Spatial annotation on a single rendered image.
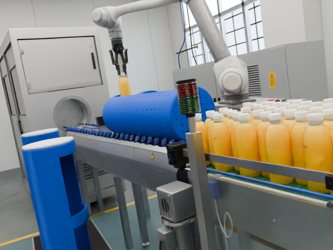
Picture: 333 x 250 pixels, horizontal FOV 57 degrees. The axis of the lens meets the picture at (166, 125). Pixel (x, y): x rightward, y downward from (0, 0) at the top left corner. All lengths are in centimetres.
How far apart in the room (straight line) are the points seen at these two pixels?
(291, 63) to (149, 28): 461
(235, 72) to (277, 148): 82
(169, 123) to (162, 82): 563
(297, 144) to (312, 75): 223
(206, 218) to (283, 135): 35
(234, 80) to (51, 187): 113
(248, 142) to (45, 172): 111
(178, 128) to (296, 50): 182
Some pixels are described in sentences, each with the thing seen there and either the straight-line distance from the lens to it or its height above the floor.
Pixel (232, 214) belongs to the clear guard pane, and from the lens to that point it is 106.
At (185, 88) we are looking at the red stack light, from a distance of 90.
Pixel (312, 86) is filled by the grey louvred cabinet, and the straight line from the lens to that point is 318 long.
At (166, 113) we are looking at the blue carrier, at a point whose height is 112.
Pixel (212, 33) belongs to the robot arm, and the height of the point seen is 149.
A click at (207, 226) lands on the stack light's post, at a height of 80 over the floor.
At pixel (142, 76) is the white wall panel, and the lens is 689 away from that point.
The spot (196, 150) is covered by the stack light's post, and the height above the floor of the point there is 105.
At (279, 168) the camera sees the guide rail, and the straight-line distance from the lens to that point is 95.
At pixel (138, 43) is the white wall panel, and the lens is 696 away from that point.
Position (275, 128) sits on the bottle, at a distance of 99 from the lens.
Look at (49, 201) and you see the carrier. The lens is 181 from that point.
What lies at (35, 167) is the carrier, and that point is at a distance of 178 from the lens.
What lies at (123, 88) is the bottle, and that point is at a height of 127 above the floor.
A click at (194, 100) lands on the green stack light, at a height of 120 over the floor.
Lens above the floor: 125
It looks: 7 degrees down
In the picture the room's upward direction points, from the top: 9 degrees counter-clockwise
